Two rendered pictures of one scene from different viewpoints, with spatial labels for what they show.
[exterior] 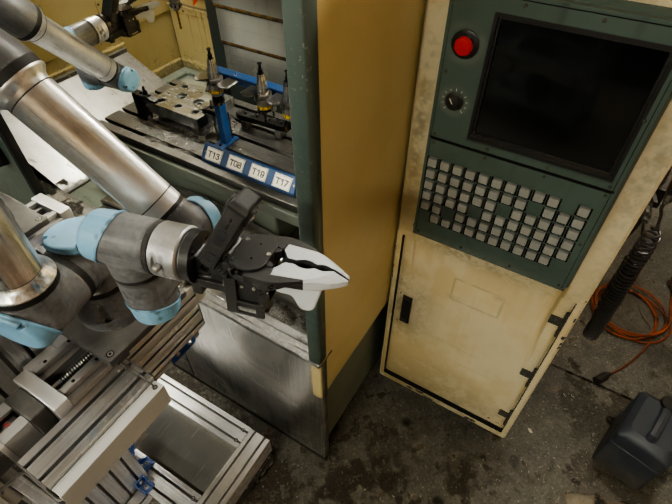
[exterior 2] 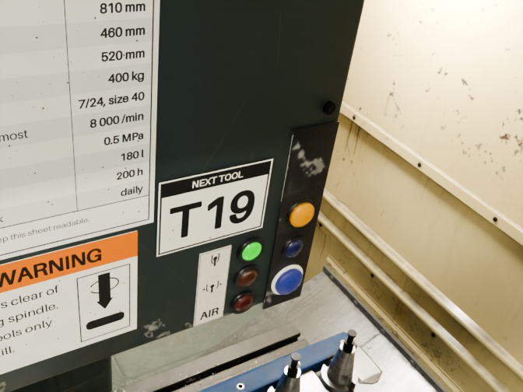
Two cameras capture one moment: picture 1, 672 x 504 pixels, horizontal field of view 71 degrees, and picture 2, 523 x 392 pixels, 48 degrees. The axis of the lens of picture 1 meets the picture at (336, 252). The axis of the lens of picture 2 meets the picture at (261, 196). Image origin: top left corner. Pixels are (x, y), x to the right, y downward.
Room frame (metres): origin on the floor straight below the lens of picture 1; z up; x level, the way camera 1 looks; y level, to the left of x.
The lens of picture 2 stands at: (1.38, 0.85, 2.02)
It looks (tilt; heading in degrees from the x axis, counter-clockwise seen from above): 34 degrees down; 292
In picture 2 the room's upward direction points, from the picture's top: 9 degrees clockwise
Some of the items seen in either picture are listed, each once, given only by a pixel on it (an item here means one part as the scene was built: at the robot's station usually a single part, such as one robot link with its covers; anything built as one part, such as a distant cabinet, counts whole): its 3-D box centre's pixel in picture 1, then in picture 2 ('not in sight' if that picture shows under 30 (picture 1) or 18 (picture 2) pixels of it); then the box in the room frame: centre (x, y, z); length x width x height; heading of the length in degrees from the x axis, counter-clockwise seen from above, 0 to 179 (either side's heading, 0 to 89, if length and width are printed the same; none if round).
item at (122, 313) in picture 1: (106, 289); not in sight; (0.66, 0.50, 1.21); 0.15 x 0.15 x 0.10
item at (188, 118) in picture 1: (191, 104); not in sight; (1.92, 0.64, 0.96); 0.29 x 0.23 x 0.05; 59
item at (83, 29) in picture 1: (76, 39); not in sight; (1.48, 0.80, 1.42); 0.11 x 0.08 x 0.09; 149
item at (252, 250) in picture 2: not in sight; (250, 250); (1.53, 0.48, 1.69); 0.02 x 0.01 x 0.02; 59
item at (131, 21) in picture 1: (117, 22); not in sight; (1.62, 0.71, 1.42); 0.12 x 0.08 x 0.09; 149
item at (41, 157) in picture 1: (110, 117); not in sight; (2.18, 1.15, 0.75); 0.89 x 0.67 x 0.26; 149
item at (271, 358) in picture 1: (123, 297); not in sight; (1.29, 0.92, 0.40); 2.08 x 0.07 x 0.80; 59
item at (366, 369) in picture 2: not in sight; (362, 367); (1.44, 0.11, 1.21); 0.07 x 0.05 x 0.01; 149
